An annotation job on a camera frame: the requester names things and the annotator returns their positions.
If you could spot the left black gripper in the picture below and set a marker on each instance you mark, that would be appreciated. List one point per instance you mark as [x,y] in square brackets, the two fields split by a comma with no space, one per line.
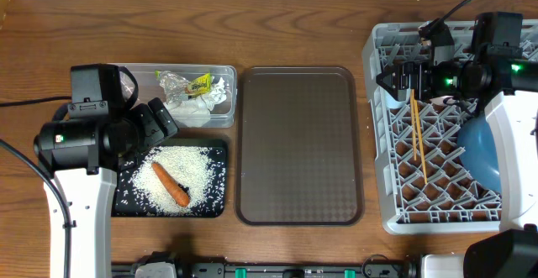
[157,128]

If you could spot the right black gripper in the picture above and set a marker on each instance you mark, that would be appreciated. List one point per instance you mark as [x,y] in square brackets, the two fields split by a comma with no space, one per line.
[419,72]

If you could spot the wooden chopstick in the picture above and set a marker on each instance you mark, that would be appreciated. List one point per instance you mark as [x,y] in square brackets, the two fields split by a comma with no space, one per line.
[420,140]
[413,123]

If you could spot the orange carrot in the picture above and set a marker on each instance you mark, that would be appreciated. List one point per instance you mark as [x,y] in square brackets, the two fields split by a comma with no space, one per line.
[180,197]

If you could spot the dark blue plate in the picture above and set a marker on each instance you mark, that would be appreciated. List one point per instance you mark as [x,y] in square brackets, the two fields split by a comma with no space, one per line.
[479,156]

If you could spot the light blue cup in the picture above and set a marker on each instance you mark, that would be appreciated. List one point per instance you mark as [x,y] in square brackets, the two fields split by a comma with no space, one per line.
[392,103]

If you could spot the pink cup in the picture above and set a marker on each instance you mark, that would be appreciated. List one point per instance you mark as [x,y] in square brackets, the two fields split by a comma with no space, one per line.
[443,101]

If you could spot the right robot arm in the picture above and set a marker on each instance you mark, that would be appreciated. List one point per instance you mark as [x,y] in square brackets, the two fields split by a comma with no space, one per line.
[504,84]

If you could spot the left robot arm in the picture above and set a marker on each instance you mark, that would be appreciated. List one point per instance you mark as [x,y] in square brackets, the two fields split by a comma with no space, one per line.
[80,152]

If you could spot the black waste tray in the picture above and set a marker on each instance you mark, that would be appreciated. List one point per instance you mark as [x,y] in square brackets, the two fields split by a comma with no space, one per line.
[210,202]

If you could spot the clear plastic waste bin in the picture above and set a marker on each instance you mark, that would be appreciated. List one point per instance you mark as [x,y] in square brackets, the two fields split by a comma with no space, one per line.
[223,114]

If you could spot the grey dishwasher rack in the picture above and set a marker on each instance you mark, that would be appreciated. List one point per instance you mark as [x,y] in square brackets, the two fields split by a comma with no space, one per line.
[452,201]

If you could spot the crumpled silver foil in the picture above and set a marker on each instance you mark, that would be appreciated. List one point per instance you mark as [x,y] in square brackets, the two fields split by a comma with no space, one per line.
[174,86]

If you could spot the crumpled white tissue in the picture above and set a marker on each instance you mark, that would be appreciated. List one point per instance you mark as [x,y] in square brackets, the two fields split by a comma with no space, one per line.
[196,112]

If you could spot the pile of rice grains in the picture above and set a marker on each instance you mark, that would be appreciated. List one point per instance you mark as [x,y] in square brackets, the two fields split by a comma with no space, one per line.
[193,164]

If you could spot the yellow snack wrapper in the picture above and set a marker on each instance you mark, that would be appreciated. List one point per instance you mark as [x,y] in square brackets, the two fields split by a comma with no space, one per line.
[198,86]

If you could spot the brown serving tray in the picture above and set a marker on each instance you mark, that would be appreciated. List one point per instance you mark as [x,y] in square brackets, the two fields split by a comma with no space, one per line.
[298,151]

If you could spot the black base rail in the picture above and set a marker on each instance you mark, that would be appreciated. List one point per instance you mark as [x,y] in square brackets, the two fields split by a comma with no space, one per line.
[372,269]

